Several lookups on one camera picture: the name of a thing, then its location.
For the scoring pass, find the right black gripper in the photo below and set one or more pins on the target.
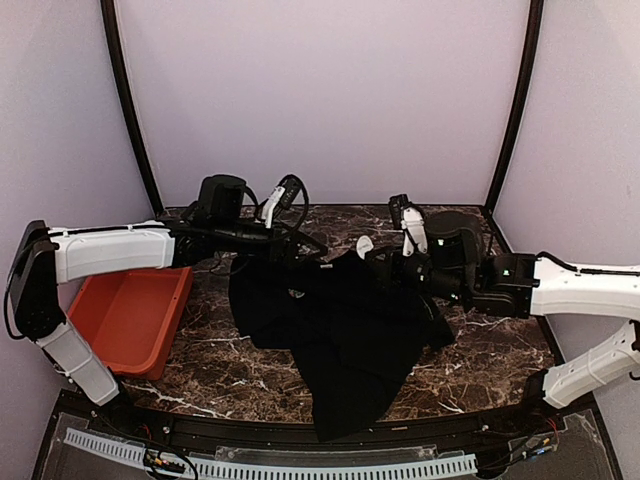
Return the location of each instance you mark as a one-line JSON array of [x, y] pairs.
[[388, 273]]

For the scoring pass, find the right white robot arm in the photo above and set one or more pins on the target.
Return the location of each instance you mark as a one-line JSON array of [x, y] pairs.
[[444, 256]]

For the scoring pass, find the white slotted cable duct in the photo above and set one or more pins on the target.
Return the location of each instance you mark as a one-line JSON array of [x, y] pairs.
[[237, 463]]

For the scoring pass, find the black front rail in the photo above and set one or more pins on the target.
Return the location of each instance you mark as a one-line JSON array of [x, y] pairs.
[[482, 430]]

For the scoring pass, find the black t-shirt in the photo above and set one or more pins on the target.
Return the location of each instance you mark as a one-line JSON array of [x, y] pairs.
[[353, 340]]

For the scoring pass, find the left black frame post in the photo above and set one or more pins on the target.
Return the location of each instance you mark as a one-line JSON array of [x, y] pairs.
[[128, 109]]

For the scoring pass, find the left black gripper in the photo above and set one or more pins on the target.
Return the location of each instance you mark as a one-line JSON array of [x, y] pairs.
[[291, 249]]

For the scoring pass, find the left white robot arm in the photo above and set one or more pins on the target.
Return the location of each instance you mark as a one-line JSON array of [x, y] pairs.
[[213, 224]]

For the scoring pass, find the black frame post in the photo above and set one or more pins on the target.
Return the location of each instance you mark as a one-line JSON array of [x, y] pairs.
[[518, 104], [128, 109]]

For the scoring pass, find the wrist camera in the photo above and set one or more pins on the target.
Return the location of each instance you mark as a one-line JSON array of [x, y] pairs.
[[281, 198], [409, 219]]

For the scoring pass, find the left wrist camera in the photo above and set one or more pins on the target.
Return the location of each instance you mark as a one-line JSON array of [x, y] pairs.
[[281, 198]]

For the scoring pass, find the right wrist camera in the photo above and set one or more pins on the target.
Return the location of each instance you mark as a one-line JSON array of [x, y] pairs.
[[409, 219]]

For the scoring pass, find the right black frame post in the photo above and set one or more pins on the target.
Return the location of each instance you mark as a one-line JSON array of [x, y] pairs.
[[518, 104]]

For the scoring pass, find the orange plastic bin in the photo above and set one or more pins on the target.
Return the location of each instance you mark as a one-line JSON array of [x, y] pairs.
[[130, 318]]

